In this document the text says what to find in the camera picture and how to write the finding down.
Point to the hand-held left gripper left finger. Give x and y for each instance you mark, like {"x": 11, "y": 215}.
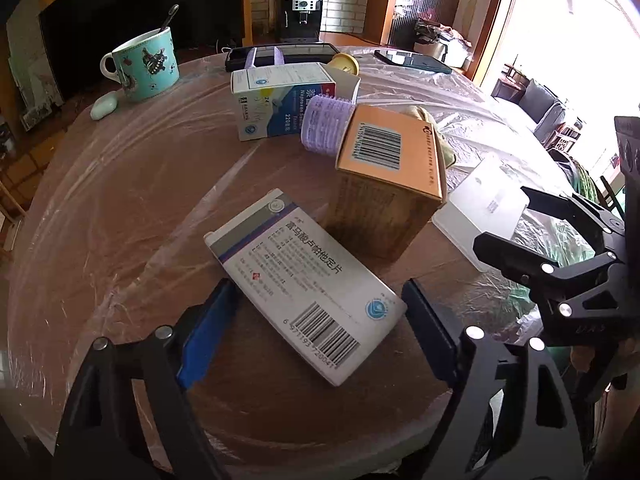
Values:
{"x": 210, "y": 332}

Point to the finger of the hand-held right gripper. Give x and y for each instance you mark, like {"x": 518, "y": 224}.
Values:
{"x": 560, "y": 202}
{"x": 505, "y": 255}

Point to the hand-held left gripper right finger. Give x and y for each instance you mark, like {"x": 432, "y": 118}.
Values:
{"x": 430, "y": 332}

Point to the white card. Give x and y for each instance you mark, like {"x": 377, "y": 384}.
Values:
{"x": 480, "y": 205}

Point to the white grey medicine box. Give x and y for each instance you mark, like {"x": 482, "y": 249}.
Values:
{"x": 300, "y": 280}

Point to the orange cardboard box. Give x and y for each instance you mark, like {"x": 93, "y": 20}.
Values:
{"x": 390, "y": 170}

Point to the white blue medicine box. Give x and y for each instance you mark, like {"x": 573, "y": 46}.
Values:
{"x": 275, "y": 100}

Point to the grey sofa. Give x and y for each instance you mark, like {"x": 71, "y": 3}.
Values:
{"x": 540, "y": 105}

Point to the yellow green cloth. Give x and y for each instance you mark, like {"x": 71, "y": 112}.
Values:
{"x": 442, "y": 140}

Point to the cluttered bags pile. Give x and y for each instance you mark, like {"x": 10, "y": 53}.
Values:
{"x": 440, "y": 40}

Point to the black smartphone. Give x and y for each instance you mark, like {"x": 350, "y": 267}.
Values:
{"x": 412, "y": 61}

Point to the small yellow cup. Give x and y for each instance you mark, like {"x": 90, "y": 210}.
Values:
{"x": 346, "y": 63}

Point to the teal patterned mug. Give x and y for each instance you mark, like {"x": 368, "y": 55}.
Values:
{"x": 147, "y": 67}

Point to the dark flat case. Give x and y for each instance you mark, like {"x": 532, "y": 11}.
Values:
{"x": 295, "y": 54}

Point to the black coffee machine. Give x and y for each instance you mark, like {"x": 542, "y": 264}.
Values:
{"x": 300, "y": 15}

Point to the metal spoon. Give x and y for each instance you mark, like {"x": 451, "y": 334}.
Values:
{"x": 169, "y": 17}

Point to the black television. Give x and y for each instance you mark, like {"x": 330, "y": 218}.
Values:
{"x": 125, "y": 10}

